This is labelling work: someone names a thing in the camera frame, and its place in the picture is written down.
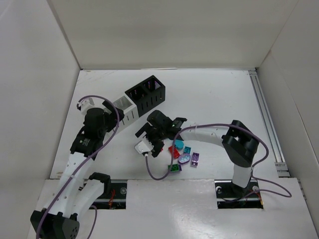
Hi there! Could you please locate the green lego on purple plate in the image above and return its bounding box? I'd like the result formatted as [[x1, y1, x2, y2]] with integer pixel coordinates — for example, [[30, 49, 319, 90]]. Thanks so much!
[[167, 164, 182, 173]]

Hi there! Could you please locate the white slotted double container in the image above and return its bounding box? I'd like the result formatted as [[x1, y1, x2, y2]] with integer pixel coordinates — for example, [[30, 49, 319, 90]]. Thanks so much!
[[113, 94, 139, 133]]

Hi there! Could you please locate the small teal square lego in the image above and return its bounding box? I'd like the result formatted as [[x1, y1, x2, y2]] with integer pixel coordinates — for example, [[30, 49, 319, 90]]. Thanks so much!
[[183, 146, 191, 154]]

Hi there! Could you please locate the red long lego brick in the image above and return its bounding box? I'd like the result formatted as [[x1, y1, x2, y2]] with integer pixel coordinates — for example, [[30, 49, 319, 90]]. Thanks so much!
[[168, 146, 180, 159]]

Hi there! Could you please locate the black slotted double container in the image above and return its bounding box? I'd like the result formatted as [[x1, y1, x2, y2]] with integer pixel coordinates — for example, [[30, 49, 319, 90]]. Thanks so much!
[[125, 75, 165, 117]]

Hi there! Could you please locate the teal rounded lego brick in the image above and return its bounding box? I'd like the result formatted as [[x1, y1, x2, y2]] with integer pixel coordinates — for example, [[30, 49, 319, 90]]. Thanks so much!
[[174, 140, 184, 150]]

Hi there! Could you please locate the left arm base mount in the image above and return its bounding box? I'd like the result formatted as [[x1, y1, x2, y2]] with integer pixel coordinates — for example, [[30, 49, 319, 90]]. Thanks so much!
[[93, 180, 128, 210]]

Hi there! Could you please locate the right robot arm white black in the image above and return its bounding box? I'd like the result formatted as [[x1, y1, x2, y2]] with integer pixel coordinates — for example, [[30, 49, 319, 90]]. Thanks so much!
[[134, 110, 259, 188]]

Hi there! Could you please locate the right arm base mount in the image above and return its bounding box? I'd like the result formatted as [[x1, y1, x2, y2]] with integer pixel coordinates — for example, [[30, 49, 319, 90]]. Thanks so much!
[[214, 180, 264, 209]]

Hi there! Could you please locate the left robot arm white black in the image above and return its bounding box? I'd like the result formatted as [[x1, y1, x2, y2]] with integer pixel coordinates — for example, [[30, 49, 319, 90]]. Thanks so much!
[[30, 106, 124, 239]]

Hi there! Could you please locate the purple cable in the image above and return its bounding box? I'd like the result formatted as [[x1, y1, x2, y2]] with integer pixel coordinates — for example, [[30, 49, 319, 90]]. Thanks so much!
[[37, 95, 120, 239], [145, 123, 292, 200]]

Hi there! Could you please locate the purple lego brick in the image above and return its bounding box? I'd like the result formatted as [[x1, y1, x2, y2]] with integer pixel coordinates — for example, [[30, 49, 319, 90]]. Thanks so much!
[[190, 152, 199, 167]]

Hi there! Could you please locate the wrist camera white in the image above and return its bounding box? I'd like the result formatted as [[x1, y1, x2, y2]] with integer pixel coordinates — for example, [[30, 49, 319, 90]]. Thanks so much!
[[76, 98, 95, 115], [134, 138, 153, 154]]

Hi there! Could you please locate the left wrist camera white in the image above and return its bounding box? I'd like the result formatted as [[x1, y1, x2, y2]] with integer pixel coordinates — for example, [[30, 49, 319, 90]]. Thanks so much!
[[76, 98, 95, 115]]

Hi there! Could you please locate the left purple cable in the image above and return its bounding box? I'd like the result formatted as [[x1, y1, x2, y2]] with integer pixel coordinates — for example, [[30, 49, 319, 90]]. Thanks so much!
[[37, 95, 120, 239]]

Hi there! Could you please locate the lilac oval paw lego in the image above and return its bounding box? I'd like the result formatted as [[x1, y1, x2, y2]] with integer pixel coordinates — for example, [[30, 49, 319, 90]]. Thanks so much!
[[177, 153, 191, 165]]

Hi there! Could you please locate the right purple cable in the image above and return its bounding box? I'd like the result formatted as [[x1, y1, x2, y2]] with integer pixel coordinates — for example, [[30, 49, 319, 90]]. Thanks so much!
[[145, 123, 292, 200]]

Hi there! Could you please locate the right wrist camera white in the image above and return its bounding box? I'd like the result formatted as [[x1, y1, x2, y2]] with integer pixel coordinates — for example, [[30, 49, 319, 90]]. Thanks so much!
[[134, 138, 153, 154]]

